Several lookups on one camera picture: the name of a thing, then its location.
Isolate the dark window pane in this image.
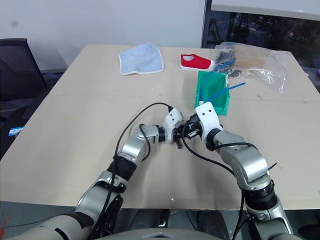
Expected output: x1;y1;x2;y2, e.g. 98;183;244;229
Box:
201;0;320;95

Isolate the blue straw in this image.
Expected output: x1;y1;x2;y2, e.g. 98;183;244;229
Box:
202;82;247;104

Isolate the blue cable in bag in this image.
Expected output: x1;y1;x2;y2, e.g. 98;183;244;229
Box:
215;59;237;71

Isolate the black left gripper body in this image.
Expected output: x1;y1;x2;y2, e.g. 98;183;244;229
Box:
173;124;187;142

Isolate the green plastic bin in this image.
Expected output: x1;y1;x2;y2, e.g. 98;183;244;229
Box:
194;70;231;116

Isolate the black mesh office chair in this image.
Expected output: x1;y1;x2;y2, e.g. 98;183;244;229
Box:
0;37;66;156

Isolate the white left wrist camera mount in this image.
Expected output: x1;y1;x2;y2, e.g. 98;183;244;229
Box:
163;108;185;144

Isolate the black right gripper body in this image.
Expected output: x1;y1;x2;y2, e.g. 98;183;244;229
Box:
183;113;204;142

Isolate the blue checked cloth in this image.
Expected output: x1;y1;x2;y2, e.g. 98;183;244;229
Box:
118;41;165;76

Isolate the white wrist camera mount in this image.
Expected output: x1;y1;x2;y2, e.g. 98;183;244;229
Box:
163;108;185;144
194;102;224;143

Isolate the grey robot torso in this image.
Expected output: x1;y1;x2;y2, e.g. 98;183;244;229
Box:
0;212;296;240

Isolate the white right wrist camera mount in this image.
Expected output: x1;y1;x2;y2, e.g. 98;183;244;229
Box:
194;102;224;143

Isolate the red slip-on shoe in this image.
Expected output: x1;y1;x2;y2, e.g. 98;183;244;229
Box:
180;53;216;72

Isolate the clear plastic bag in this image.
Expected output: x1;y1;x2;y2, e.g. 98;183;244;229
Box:
214;41;289;95

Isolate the blue label sticker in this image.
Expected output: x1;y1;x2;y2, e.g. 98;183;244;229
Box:
9;126;25;136

